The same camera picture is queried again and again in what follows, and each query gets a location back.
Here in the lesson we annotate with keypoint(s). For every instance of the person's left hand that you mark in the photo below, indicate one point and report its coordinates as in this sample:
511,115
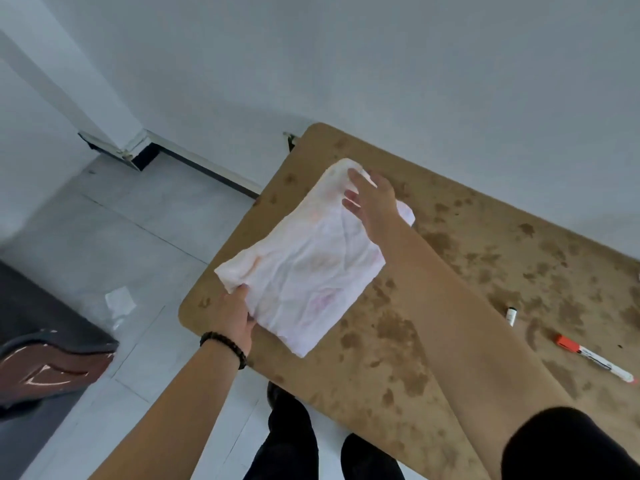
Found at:
232,319

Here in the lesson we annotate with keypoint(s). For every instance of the person's right hand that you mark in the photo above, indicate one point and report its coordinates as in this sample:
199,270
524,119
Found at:
378,207

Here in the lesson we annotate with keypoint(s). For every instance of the person's left thumb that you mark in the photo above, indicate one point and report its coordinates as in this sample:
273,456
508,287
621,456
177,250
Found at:
241,297

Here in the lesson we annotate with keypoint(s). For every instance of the person's right fingers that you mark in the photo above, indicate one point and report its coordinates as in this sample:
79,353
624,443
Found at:
356,187

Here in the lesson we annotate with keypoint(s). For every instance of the white cloth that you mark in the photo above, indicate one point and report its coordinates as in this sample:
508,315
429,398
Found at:
305,264

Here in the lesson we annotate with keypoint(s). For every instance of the person's right forearm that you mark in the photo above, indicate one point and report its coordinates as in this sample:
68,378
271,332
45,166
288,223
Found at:
450,324

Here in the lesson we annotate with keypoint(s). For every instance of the person's left forearm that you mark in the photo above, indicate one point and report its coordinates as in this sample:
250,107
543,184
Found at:
175,424

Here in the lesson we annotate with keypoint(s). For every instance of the black metal table leg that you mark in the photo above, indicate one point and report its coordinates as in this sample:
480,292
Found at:
290,141

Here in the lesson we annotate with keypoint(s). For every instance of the black shoe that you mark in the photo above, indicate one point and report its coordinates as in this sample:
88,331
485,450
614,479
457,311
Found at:
274,393

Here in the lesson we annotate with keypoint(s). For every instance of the metal skirting strip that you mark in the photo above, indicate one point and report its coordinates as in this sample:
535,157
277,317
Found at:
200,167

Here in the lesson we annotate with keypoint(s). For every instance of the black trousers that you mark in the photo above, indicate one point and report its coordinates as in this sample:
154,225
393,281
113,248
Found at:
292,444

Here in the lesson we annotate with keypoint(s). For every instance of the small white marker cap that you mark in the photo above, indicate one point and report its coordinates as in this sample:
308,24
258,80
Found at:
511,316

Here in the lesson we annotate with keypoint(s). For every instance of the brown seat with dark rim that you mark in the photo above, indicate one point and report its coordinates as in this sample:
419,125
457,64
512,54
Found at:
50,367

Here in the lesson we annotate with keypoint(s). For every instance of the dark grey floor mat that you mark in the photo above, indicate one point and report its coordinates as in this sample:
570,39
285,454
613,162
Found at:
30,304

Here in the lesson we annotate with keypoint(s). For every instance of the white marker with red cap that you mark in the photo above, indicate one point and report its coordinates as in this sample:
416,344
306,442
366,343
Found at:
595,357

